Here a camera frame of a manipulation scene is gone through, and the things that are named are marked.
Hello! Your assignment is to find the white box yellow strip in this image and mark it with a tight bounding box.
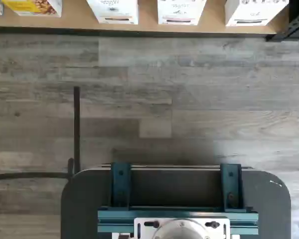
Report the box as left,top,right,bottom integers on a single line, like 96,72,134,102
86,0,139,25

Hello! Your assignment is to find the brown wooden shelf board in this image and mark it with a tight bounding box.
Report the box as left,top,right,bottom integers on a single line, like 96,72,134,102
0,0,285,35

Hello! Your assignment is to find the white box pink strip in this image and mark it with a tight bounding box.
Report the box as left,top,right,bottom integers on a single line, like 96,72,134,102
157,0,207,26

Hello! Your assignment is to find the white box grey strip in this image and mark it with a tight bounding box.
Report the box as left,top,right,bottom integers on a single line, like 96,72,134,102
224,0,290,27

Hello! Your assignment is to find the yellow granola box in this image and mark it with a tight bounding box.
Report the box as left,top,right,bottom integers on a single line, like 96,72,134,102
1,0,62,18

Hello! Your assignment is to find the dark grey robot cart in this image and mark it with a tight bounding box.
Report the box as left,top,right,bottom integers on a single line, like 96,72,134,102
60,163,292,239

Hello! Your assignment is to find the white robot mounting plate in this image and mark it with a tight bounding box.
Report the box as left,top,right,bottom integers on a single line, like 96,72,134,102
134,217,231,239

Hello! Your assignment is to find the teal metal mounting frame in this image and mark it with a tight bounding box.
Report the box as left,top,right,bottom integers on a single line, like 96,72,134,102
97,162,260,239

